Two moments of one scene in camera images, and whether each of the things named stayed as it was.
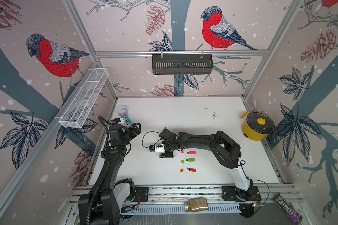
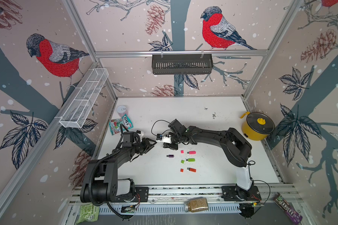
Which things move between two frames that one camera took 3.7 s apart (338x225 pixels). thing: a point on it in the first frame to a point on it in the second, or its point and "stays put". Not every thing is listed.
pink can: [122, 110] stays put
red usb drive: [191, 169] stays put
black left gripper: [137, 131] to [146, 143]
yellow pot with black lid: [257, 126] stays put
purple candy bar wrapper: [293, 216] stays put
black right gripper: [165, 154] to [170, 145]
